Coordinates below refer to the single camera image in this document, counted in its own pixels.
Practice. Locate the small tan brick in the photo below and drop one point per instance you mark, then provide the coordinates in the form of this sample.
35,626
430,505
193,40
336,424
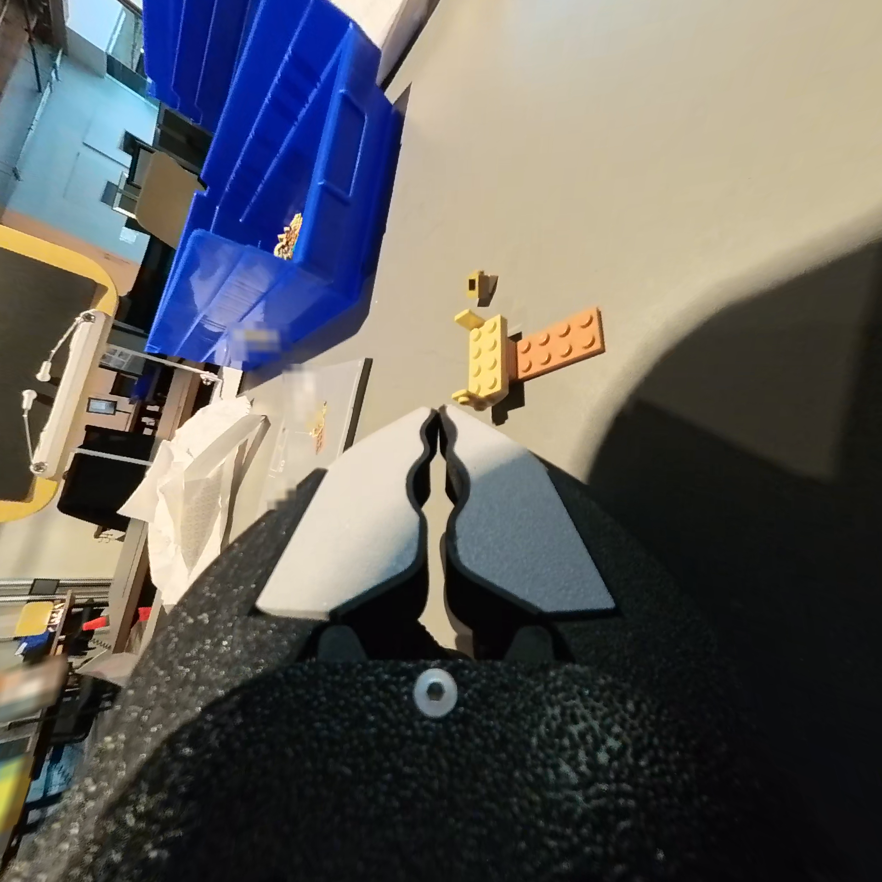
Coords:
481,288

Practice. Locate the brown cardboard panel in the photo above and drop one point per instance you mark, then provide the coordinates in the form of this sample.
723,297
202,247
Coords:
172,196

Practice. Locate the grey desk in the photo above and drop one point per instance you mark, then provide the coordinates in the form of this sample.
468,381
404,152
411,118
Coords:
620,172

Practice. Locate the grey instruction booklet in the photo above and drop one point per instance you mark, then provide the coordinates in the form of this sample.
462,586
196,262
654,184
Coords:
331,393

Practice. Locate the pile of tan bricks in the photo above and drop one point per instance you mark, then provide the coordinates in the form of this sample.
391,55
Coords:
289,235

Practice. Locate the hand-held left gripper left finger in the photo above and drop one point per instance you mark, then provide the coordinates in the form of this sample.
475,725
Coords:
344,544

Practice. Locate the empty white paper bag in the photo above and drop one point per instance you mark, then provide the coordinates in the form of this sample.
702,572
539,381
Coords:
186,510

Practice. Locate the black chair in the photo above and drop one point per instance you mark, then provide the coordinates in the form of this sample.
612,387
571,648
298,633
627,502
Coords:
103,489

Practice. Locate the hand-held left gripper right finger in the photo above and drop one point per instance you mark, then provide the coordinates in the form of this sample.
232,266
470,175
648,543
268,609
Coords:
524,544

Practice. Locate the blue plastic bin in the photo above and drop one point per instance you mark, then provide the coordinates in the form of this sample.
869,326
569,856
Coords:
193,55
324,207

